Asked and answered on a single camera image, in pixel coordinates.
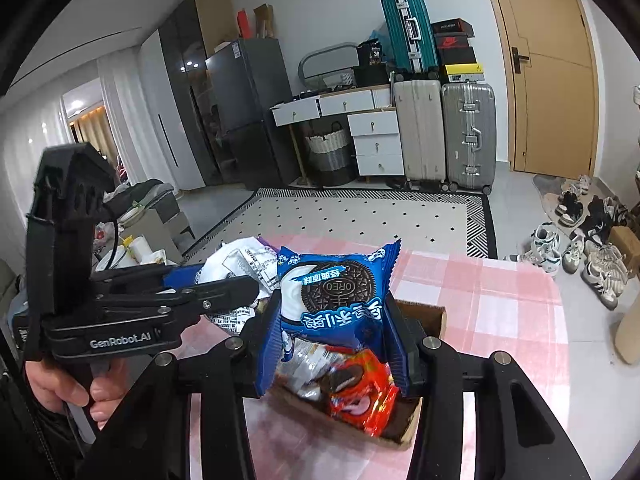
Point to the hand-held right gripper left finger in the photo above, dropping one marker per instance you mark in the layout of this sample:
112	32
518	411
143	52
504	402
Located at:
235	365

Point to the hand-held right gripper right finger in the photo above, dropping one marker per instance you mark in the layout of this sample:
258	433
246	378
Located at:
400	345

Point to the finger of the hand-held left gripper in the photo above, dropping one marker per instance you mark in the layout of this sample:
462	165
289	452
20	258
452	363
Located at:
182	276
220	295

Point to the brown cardboard box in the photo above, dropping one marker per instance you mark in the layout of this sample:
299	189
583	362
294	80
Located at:
427	320

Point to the silver purple snack packet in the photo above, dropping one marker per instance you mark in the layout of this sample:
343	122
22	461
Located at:
240	260

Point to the red cookie packet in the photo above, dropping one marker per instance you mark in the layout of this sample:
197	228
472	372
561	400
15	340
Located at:
360	395

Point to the blue cookie packet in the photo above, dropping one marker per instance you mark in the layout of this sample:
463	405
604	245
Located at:
335	290

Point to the person's left hand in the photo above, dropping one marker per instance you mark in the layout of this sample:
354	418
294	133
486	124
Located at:
60	390

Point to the pink checked tablecloth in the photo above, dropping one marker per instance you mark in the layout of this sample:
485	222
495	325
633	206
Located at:
500	310

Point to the black white patterned rug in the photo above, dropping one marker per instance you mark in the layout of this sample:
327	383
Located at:
350	215

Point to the dark glossy wardrobe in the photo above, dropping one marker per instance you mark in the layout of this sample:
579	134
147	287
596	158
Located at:
175	100

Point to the woven laundry basket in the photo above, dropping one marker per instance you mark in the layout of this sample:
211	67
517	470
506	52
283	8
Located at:
327	155

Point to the dark grey refrigerator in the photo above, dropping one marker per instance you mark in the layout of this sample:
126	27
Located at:
250	110

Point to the beige suitcase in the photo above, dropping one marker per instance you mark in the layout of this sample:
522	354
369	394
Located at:
420	135

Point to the grey door mat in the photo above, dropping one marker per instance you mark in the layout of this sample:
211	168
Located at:
545	190

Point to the pile of loose sneakers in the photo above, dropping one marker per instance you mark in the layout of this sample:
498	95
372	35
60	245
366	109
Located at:
595	260

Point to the silver suitcase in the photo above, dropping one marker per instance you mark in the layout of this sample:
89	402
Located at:
467	135

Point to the white desk with drawers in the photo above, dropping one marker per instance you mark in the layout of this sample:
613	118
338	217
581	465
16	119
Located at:
375	125

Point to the small brown carton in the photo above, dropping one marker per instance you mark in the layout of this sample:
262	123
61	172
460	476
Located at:
625	250

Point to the oval grey mirror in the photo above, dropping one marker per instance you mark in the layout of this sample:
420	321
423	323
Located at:
327	62

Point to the red paper bag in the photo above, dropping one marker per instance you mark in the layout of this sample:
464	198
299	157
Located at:
243	25

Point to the folded brown cardboard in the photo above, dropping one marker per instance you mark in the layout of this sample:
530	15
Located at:
263	22

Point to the yellow black shoe box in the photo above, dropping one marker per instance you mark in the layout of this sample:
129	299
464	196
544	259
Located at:
465	72

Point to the small black printed box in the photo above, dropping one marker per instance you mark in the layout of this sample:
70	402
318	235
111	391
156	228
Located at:
371	54

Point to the tan wooden door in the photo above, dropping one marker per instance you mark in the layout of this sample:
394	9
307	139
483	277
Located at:
550	85

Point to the teal suitcase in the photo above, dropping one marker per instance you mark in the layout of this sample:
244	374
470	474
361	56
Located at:
407	30

